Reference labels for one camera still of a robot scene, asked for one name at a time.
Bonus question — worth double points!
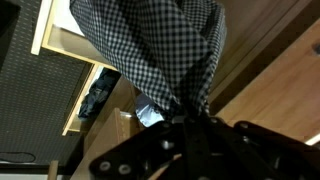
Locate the black box stool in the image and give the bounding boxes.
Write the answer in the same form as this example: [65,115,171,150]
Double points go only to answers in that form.
[0,0,22,69]

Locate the large wooden drawer white inside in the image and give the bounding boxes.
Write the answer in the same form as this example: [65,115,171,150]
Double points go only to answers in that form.
[30,0,118,72]

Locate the black wall cable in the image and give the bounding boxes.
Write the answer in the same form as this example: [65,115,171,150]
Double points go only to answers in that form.
[0,151,37,165]

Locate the small low wooden drawer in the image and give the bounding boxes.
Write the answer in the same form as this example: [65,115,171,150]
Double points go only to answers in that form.
[61,64,134,137]

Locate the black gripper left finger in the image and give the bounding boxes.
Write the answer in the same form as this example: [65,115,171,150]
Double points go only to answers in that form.
[88,114,194,180]

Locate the black checkered cloth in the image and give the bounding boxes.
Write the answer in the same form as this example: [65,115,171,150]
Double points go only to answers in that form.
[69,0,228,128]

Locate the dark clothes in small drawer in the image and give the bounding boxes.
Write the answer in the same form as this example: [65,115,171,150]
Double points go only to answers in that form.
[77,68,122,120]

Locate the wooden bed frame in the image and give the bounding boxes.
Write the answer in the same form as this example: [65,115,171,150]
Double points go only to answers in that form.
[208,0,320,146]

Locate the shallow wooden drawer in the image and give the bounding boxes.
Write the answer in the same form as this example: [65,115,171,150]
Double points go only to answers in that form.
[69,106,148,180]

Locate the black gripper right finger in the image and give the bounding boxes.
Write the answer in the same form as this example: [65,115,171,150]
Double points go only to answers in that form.
[196,114,320,180]

